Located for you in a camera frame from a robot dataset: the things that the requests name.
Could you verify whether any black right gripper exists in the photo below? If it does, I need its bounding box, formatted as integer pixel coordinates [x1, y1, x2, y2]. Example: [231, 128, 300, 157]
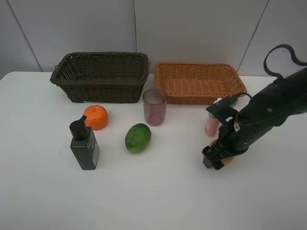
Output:
[202, 119, 273, 170]

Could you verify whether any brown bread bun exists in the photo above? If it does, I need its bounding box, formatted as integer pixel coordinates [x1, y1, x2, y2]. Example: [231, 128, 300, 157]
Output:
[209, 140, 234, 166]

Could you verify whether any pink bottle white cap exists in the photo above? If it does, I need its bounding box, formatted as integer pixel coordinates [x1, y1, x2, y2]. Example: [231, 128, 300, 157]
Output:
[204, 112, 220, 137]

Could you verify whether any translucent purple plastic cup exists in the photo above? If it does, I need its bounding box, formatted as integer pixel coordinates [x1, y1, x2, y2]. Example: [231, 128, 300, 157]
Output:
[142, 88, 167, 126]

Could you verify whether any dark green pump bottle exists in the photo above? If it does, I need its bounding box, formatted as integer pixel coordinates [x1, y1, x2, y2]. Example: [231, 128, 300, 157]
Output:
[69, 115, 99, 170]

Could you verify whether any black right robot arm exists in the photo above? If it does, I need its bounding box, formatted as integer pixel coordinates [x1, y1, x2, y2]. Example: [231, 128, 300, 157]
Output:
[202, 69, 307, 170]

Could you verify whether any green mango fruit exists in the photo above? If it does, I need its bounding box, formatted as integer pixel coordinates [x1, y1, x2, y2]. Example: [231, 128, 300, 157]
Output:
[125, 123, 152, 153]

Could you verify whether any tan wicker basket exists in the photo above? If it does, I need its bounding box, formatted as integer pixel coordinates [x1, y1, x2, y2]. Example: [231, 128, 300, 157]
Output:
[154, 62, 247, 105]

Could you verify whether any orange mandarin fruit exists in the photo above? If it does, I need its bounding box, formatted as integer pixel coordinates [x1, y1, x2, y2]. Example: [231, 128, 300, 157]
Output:
[83, 105, 108, 130]

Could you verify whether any dark brown wicker basket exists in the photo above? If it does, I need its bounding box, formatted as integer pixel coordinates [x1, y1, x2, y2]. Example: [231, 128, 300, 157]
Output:
[50, 52, 149, 104]

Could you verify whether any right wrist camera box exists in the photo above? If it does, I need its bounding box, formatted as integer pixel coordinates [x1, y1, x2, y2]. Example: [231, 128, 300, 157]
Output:
[206, 94, 239, 125]

